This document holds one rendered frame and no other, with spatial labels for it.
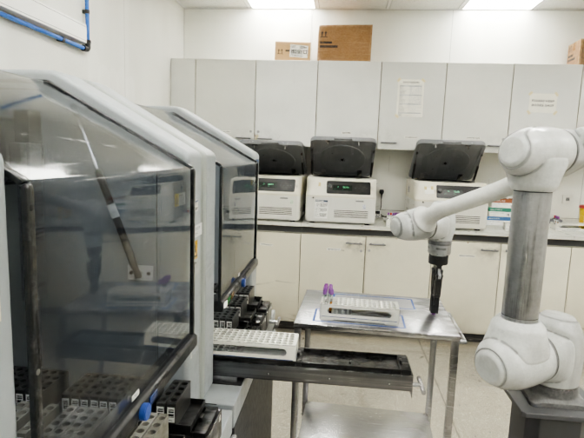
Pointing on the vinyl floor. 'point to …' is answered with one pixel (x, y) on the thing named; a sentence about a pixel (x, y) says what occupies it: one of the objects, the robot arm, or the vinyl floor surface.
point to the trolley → (405, 423)
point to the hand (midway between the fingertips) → (434, 303)
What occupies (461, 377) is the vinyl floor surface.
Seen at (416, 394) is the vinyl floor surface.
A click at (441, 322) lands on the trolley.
